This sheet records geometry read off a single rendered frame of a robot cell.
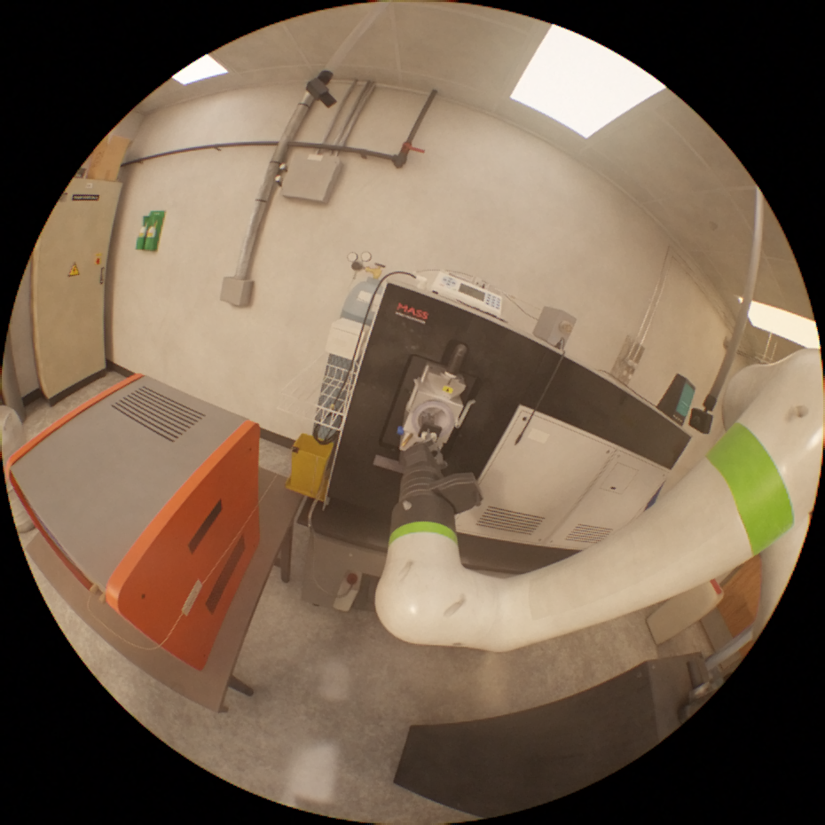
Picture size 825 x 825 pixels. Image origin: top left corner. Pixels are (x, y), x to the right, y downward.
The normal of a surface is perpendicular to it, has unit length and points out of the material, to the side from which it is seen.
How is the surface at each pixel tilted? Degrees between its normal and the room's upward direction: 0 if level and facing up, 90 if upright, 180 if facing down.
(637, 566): 85
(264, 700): 0
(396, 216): 90
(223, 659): 0
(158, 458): 0
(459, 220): 90
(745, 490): 84
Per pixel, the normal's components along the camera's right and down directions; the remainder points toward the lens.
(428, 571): 0.11, -0.95
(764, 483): -0.87, -0.23
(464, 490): -0.03, 0.44
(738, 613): -0.94, -0.31
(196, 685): 0.33, -0.85
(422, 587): -0.06, -0.75
